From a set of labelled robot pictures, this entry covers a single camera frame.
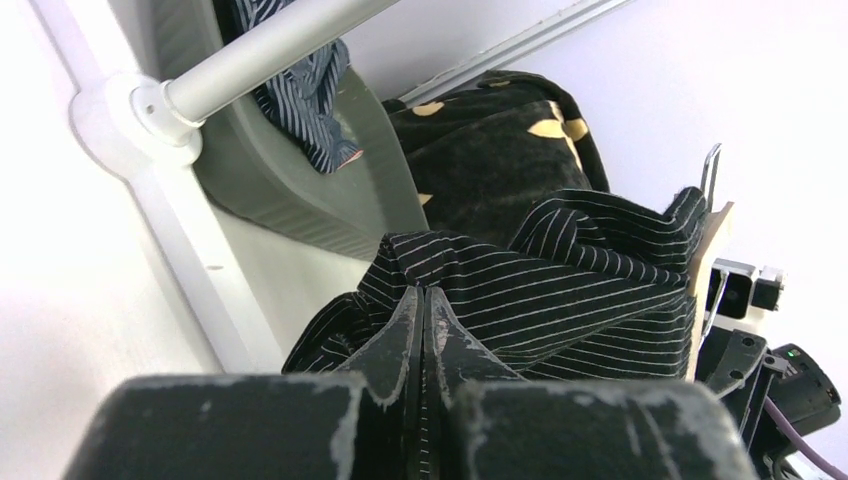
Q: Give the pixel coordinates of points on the blue striped underwear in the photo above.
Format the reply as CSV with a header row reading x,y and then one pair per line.
x,y
300,100

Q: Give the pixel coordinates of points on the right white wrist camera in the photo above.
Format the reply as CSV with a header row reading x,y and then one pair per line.
x,y
742,296

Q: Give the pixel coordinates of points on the wooden clip hanger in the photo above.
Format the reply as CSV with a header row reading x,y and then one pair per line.
x,y
715,237

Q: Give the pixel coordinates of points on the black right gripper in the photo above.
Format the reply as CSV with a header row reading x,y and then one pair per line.
x,y
739,368

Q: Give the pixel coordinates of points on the green plastic tray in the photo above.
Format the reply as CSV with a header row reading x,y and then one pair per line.
x,y
251,169

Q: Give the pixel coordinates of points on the centre rack pole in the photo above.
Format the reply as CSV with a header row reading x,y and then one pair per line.
x,y
254,57

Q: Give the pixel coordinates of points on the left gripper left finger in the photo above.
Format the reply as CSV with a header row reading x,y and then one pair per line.
x,y
356,422

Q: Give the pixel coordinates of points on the aluminium frame rails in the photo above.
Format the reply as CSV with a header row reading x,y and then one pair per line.
x,y
516,47

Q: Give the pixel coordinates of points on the black striped underwear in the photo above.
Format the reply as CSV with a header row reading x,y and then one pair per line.
x,y
592,286

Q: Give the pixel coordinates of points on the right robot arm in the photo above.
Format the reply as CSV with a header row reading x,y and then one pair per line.
x,y
809,401

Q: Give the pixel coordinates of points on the black floral blanket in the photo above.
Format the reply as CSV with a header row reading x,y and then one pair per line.
x,y
480,158

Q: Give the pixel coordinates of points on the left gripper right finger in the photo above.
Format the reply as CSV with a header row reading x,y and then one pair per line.
x,y
486,421

